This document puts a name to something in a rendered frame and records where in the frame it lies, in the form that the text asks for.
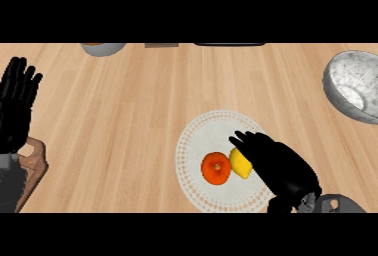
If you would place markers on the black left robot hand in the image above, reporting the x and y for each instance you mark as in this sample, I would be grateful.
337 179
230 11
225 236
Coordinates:
17 100

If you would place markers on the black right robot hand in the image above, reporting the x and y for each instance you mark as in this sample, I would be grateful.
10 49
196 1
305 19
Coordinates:
283 166

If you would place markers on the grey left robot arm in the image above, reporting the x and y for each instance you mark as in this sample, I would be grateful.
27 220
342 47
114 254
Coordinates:
10 183

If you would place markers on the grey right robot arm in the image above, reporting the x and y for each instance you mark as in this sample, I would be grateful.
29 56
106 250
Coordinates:
327 204

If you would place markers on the orange fruit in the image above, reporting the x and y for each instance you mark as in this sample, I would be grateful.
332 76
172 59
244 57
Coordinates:
216 168

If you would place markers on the white round placemat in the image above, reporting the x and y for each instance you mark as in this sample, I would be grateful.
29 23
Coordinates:
216 140

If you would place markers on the brown wooden block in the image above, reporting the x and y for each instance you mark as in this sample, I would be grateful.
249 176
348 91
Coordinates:
162 45

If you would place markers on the grey bowl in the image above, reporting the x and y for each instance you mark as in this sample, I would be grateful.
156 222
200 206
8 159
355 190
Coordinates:
103 48

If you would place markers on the yellow lemon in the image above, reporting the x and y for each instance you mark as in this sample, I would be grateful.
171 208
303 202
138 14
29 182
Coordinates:
240 164

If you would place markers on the white marble bowl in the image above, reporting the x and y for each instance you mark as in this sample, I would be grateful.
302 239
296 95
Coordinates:
352 86

